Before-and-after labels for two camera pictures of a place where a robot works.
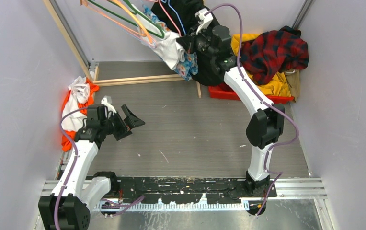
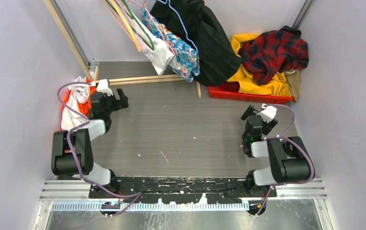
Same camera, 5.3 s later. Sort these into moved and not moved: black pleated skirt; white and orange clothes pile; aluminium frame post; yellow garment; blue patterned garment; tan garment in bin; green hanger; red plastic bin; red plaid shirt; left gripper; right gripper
Moved: right gripper; left gripper; blue patterned garment; green hanger
Not moved: red plaid shirt; black pleated skirt; red plastic bin; white and orange clothes pile; aluminium frame post; tan garment in bin; yellow garment
